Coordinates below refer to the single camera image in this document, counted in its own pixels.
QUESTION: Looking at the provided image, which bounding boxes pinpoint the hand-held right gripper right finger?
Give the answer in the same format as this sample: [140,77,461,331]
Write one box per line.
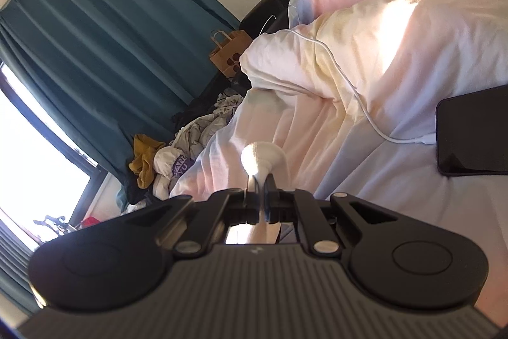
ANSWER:
[264,174,398,257]

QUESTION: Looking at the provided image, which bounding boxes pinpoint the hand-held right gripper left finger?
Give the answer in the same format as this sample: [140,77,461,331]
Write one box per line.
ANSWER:
[119,175,263,257]

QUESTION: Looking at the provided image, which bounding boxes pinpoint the cream sweatpants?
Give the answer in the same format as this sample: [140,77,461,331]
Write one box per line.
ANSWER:
[241,141,287,244]

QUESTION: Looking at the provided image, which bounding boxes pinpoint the pile of grey white clothes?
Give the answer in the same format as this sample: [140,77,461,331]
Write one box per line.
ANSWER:
[170,93,247,158]

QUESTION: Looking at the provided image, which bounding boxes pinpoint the pastel bed sheet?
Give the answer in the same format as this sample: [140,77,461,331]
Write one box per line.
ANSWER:
[170,88,508,324]

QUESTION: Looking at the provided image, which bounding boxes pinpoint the white garment with purple print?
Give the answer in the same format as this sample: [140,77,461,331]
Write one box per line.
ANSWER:
[153,146,196,197]

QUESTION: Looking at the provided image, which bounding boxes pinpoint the mustard yellow garment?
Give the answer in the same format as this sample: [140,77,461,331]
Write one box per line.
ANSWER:
[128,133,166,189]

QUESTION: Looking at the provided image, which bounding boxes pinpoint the dark cloth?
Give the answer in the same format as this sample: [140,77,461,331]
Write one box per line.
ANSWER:
[116,179,160,213]

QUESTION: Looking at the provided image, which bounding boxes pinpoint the brown paper bag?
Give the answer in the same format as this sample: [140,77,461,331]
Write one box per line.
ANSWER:
[208,29,255,80]

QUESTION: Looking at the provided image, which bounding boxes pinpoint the dark metal object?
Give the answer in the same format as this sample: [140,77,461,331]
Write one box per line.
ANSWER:
[33,214,77,234]

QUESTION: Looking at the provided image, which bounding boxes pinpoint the black bedside stand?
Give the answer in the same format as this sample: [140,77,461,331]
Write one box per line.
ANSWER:
[238,0,293,43]

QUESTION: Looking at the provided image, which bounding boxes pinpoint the black smartphone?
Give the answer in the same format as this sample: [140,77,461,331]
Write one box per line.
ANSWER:
[435,84,508,178]

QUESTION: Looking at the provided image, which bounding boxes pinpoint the window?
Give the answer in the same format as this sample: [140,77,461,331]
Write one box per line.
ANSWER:
[0,63,101,244]

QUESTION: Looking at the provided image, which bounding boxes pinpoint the teal curtain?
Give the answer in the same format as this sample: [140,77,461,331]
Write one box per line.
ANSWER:
[0,0,244,185]

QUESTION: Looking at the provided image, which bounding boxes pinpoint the grey sheer curtain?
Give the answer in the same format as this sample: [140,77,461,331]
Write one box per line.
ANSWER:
[0,219,41,318]

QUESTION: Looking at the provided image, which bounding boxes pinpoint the white charging cable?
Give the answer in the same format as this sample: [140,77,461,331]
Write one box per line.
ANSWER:
[260,3,437,146]

